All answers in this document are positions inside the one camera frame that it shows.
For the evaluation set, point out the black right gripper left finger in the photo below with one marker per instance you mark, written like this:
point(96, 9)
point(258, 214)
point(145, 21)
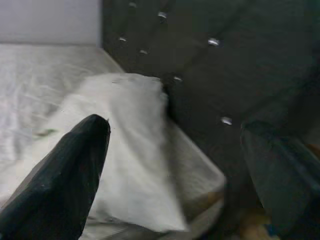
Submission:
point(57, 180)

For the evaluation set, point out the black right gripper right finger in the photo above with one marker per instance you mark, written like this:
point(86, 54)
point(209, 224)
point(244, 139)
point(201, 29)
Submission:
point(287, 180)

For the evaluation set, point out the white pillow with tree print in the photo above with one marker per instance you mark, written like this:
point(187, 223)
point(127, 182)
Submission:
point(140, 140)

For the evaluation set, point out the white quilted mattress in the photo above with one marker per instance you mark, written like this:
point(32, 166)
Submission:
point(30, 80)

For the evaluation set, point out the black tufted headboard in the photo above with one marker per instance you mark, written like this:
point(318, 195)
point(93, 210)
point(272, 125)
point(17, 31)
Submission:
point(237, 75)

